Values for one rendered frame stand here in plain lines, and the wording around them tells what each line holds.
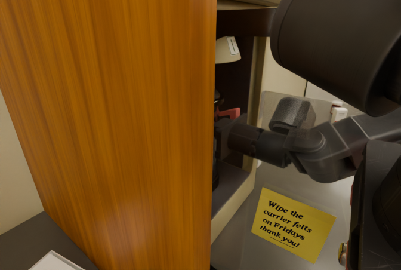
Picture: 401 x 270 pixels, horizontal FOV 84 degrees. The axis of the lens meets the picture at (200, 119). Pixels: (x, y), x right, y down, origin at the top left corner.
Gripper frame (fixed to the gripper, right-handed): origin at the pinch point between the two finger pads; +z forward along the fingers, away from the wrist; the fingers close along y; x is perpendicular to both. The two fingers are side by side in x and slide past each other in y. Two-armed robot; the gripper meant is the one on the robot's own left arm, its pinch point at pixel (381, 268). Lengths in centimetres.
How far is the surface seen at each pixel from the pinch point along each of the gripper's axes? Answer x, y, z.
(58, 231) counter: -54, 12, 22
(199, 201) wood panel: -14.1, 2.3, -5.2
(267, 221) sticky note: -9.6, -2.0, 5.3
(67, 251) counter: -47, 14, 21
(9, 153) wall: -66, 5, 7
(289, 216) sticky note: -7.4, -2.8, 3.5
